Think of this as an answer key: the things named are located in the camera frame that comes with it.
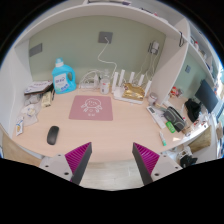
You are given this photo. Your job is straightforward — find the yellow snack packet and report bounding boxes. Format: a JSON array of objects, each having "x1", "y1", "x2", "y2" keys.
[{"x1": 41, "y1": 91, "x2": 52, "y2": 108}]

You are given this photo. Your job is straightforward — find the white wall adapter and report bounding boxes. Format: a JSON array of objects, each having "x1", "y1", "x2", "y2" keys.
[{"x1": 149, "y1": 41, "x2": 159, "y2": 55}]

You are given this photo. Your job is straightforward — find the blue detergent bottle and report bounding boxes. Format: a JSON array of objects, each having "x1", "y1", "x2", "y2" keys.
[{"x1": 52, "y1": 58, "x2": 76, "y2": 94}]

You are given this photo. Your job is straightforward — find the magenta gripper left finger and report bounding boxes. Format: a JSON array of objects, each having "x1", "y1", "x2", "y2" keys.
[{"x1": 65, "y1": 142, "x2": 92, "y2": 185}]

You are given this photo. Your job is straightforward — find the grey wall socket plate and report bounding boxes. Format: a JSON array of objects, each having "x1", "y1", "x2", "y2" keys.
[{"x1": 98, "y1": 31, "x2": 113, "y2": 44}]

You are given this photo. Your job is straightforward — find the black computer mouse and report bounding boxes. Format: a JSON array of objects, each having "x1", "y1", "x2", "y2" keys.
[{"x1": 47, "y1": 126, "x2": 59, "y2": 145}]

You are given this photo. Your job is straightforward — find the green small bottle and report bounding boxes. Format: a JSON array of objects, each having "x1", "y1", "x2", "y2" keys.
[{"x1": 166, "y1": 121, "x2": 176, "y2": 133}]

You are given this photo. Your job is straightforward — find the white power strip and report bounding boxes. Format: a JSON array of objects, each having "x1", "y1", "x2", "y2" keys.
[{"x1": 79, "y1": 74, "x2": 99, "y2": 89}]

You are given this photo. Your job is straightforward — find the white remote control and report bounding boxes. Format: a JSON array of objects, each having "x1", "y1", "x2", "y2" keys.
[{"x1": 146, "y1": 106, "x2": 166, "y2": 129}]

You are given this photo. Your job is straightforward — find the black pencil case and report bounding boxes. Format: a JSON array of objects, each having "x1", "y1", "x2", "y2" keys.
[{"x1": 164, "y1": 106, "x2": 185, "y2": 132}]

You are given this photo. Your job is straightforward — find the black bag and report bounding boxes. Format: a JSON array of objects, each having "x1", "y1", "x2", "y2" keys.
[{"x1": 185, "y1": 98, "x2": 201, "y2": 122}]

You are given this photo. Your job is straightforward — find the green white marker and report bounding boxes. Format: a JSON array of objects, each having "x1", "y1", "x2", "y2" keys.
[{"x1": 159, "y1": 131, "x2": 167, "y2": 146}]

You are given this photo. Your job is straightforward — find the gold foil bag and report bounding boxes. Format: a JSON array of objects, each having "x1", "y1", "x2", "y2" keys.
[{"x1": 122, "y1": 83, "x2": 145, "y2": 101}]

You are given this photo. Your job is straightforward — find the grey wall plate left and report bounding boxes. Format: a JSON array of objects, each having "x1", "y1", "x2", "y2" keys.
[{"x1": 29, "y1": 44, "x2": 42, "y2": 57}]

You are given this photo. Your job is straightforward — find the plastic snack wrapper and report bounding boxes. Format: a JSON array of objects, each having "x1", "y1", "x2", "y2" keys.
[{"x1": 16, "y1": 116, "x2": 24, "y2": 136}]

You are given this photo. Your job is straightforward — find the white wifi router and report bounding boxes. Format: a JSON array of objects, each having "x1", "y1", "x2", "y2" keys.
[{"x1": 111, "y1": 70, "x2": 152, "y2": 104}]

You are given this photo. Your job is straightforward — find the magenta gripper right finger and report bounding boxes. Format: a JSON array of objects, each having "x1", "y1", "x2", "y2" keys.
[{"x1": 132, "y1": 143, "x2": 159, "y2": 185}]

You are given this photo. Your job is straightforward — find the pink mouse pad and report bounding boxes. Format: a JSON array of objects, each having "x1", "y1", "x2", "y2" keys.
[{"x1": 69, "y1": 95, "x2": 113, "y2": 121}]

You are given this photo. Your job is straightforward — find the white cable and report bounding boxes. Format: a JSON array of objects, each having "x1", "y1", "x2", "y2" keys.
[{"x1": 97, "y1": 37, "x2": 118, "y2": 75}]

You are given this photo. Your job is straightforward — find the white overhead shelf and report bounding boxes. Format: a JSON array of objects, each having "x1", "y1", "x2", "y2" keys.
[{"x1": 15, "y1": 3, "x2": 190, "y2": 46}]

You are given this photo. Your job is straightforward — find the small round tin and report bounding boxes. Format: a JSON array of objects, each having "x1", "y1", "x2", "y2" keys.
[{"x1": 148, "y1": 93, "x2": 158, "y2": 105}]

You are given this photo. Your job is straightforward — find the white cup red label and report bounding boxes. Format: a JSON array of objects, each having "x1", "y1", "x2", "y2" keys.
[{"x1": 100, "y1": 78, "x2": 110, "y2": 94}]

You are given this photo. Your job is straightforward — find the black monitor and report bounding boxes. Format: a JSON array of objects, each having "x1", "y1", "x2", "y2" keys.
[{"x1": 195, "y1": 80, "x2": 218, "y2": 113}]

